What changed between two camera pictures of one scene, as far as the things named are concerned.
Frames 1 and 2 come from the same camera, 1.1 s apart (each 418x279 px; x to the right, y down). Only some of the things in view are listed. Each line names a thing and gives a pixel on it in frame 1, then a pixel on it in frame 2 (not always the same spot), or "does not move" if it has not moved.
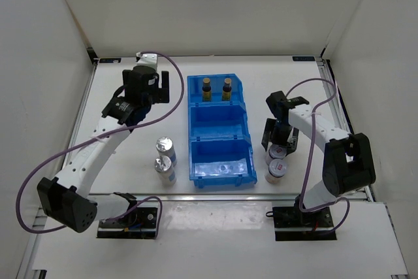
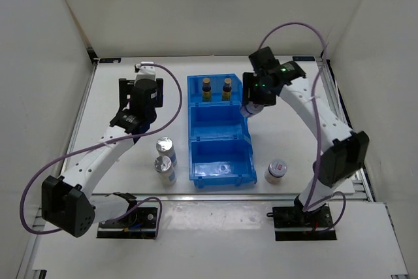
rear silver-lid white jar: x=165 y=147 does not move
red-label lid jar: x=277 y=169 does not move
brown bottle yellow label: x=226 y=92 does not move
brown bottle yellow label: x=206 y=90 does not move
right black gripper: x=291 y=140 -> x=247 y=84
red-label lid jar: x=275 y=152 -> x=249 y=108
